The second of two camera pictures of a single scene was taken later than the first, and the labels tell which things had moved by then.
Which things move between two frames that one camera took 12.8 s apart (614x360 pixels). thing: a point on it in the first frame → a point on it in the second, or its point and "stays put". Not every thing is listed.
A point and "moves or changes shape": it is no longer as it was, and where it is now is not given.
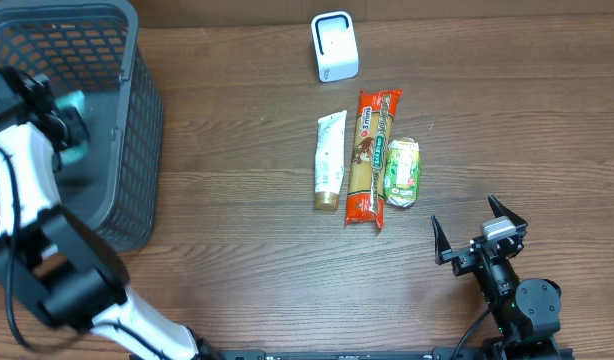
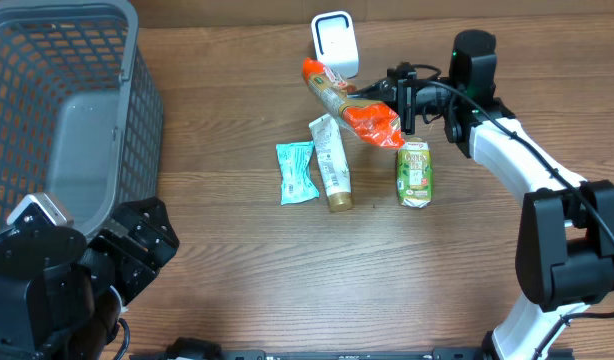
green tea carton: [402, 171] moves or changes shape
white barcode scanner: [335, 45] stays put
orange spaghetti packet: [370, 156] → [374, 123]
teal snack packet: [72, 109] → [297, 183]
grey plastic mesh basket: [115, 187] stays put
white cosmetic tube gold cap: [329, 165] moves or changes shape
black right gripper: [518, 239] → [400, 87]
